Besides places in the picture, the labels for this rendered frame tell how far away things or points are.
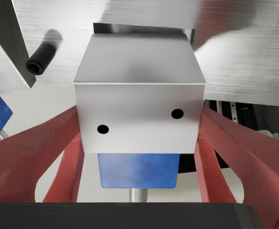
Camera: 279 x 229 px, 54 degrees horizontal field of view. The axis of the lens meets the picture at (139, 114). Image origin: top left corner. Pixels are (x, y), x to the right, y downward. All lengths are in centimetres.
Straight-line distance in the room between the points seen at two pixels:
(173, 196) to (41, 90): 115
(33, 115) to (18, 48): 142
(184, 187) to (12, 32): 33
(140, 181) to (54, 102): 138
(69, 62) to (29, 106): 145
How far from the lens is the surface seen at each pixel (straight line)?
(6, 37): 24
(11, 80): 25
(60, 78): 18
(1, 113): 29
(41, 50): 16
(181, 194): 46
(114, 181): 16
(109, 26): 18
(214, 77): 16
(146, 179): 15
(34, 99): 157
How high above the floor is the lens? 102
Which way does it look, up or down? 46 degrees down
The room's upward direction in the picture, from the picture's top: 168 degrees counter-clockwise
